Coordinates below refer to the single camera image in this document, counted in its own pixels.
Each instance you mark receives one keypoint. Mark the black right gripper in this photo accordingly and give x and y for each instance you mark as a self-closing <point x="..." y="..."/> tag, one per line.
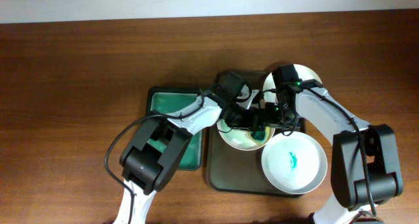
<point x="270" y="119"/>

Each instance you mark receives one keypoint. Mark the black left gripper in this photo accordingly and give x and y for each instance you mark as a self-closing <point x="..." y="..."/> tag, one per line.
<point x="256" y="114"/>

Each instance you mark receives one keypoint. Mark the green and yellow sponge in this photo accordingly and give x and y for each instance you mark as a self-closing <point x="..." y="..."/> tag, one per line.
<point x="260" y="136"/>

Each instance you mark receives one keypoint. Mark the white bowl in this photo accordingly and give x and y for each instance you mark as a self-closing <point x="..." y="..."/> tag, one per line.
<point x="304" y="73"/>
<point x="239" y="139"/>

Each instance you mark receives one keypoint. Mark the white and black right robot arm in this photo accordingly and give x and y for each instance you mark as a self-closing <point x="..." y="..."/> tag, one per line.
<point x="365" y="167"/>

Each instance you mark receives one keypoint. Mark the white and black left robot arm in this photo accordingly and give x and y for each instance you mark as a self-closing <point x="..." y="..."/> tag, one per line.
<point x="154" y="153"/>

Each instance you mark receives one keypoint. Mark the large dark serving tray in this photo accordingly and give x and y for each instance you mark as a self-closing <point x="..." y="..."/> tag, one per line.
<point x="232" y="170"/>

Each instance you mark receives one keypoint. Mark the white plate lower right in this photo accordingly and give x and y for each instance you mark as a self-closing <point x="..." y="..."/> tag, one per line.
<point x="295" y="164"/>

